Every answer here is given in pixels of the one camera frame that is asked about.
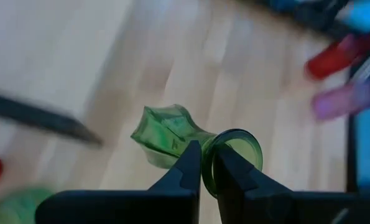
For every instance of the green faceted glass vase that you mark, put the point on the green faceted glass vase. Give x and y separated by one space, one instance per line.
166 133

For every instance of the red glass bottle vase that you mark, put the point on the red glass bottle vase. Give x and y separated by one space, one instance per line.
327 63

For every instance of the large pink ribbed glass vase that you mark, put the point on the large pink ribbed glass vase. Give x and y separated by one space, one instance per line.
337 104

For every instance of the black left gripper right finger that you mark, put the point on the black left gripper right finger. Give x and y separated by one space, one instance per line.
281 208

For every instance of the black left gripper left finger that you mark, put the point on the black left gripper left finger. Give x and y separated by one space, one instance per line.
125 207

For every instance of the wooden shelf with black frame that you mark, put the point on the wooden shelf with black frame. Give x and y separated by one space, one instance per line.
48 123

